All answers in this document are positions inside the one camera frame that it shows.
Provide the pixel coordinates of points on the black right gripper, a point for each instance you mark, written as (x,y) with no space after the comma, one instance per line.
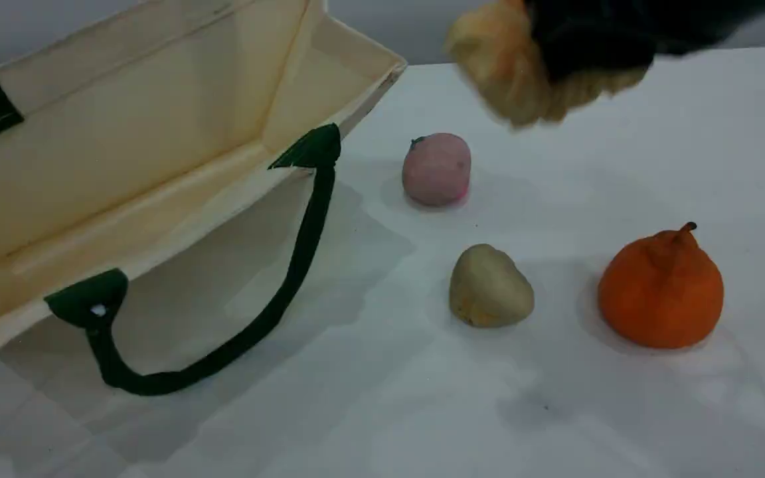
(588,36)

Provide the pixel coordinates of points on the long spiral bread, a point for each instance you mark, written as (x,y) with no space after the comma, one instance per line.
(495,60)

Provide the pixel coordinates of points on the beige potato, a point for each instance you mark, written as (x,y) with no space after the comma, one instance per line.
(491,289)

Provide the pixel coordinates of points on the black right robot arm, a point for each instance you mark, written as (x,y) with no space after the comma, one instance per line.
(708,20)

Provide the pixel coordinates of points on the pink peach toy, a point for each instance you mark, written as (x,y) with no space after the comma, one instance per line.
(437,169)

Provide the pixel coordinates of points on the orange tangerine toy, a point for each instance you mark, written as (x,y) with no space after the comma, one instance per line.
(661,295)

